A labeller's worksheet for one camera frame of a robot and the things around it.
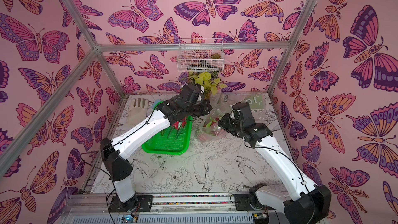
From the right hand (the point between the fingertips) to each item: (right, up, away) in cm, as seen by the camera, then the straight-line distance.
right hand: (218, 119), depth 75 cm
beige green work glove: (-54, +1, +34) cm, 64 cm away
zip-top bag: (-5, -6, +6) cm, 10 cm away
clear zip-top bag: (+28, +9, +23) cm, 37 cm away
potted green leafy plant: (-4, +20, +19) cm, 28 cm away
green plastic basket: (-25, -14, +20) cm, 35 cm away
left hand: (-1, +6, -2) cm, 6 cm away
